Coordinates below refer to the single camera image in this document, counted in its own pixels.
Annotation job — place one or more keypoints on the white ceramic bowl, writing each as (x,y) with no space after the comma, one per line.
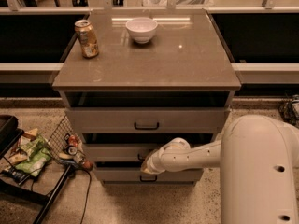
(141,30)

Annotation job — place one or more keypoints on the red soda can in basket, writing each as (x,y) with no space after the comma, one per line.
(73,141)

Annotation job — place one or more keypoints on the blue snack bag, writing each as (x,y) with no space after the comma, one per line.
(18,176)

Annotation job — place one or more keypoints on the grey drawer cabinet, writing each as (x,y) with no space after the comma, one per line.
(183,66)

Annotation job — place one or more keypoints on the green snack bag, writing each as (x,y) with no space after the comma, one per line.
(37,155)

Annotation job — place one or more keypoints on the black wire basket left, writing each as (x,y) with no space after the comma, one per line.
(62,152)

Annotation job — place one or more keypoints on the black wire basket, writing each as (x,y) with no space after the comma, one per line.
(289,110)
(62,152)

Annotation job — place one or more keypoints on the grey drawer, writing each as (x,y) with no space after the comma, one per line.
(112,147)
(147,120)
(129,172)

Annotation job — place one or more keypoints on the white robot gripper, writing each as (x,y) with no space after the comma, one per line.
(154,162)

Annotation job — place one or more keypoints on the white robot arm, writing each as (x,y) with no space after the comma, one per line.
(256,157)

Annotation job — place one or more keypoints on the gold soda can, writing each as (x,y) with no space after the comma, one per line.
(87,38)

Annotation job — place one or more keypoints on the black wire basket right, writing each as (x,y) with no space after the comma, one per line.
(289,110)

